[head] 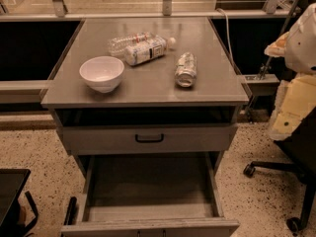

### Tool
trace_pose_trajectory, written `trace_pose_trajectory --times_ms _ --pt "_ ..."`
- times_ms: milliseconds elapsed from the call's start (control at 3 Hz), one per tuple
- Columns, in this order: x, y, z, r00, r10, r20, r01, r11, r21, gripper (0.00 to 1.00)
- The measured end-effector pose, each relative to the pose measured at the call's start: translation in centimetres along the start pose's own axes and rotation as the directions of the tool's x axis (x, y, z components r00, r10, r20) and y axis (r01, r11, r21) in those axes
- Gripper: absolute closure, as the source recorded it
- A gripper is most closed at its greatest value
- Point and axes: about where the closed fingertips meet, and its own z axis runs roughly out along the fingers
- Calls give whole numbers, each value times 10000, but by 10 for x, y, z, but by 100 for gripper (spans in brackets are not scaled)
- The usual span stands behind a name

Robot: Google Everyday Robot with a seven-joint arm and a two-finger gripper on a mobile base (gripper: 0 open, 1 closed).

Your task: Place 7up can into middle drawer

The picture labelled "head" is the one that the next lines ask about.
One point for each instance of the open grey middle drawer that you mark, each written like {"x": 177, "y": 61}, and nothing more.
{"x": 154, "y": 195}

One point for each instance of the black office chair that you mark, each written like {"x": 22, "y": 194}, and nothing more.
{"x": 300, "y": 148}

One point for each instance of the grey metal drawer cabinet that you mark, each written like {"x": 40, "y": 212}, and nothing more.
{"x": 147, "y": 93}

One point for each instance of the white labelled plastic bottle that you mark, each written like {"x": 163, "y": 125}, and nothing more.
{"x": 147, "y": 50}

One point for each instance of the closed grey top drawer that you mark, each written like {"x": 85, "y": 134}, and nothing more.
{"x": 131, "y": 139}

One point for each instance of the black side table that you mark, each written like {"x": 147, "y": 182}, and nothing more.
{"x": 12, "y": 182}

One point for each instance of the white ceramic bowl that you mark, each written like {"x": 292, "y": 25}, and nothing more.
{"x": 103, "y": 73}

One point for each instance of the clear empty plastic bottle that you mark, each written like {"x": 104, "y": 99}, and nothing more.
{"x": 117, "y": 45}

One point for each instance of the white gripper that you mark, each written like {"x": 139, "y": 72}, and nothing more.
{"x": 303, "y": 44}

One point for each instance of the metal rod with clamp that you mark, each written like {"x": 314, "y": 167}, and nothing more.
{"x": 279, "y": 33}

